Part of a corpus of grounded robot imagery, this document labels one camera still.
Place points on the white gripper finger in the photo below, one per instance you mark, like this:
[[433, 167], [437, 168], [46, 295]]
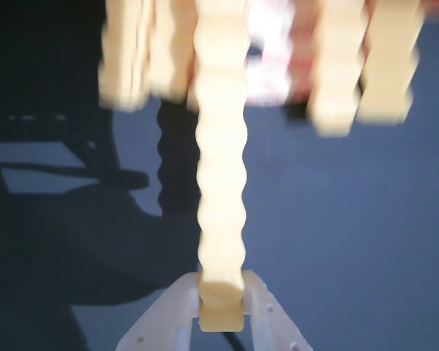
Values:
[[161, 314], [270, 314]]

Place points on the grey desk mat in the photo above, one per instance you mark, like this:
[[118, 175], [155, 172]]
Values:
[[333, 226]]

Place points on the red fries clips box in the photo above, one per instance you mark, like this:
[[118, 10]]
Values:
[[300, 69]]

